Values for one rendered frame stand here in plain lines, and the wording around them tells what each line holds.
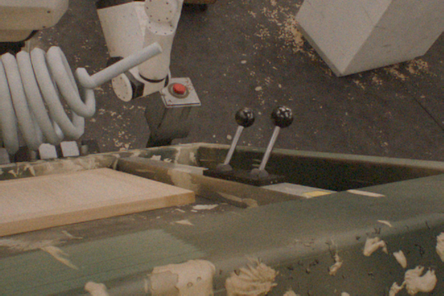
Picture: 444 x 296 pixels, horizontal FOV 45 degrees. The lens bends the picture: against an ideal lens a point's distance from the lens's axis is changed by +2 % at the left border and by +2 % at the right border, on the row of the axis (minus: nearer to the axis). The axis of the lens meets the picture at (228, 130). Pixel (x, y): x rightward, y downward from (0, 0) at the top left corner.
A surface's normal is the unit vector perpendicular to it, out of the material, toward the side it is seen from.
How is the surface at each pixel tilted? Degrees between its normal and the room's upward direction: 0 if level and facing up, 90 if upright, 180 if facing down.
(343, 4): 90
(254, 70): 0
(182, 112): 90
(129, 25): 46
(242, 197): 90
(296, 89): 0
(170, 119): 90
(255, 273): 40
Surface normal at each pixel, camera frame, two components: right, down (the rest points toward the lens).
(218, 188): -0.88, 0.09
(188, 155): 0.47, 0.01
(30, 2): 0.45, 0.49
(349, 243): 0.43, -0.25
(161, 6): -0.15, 0.66
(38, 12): 0.20, 0.96
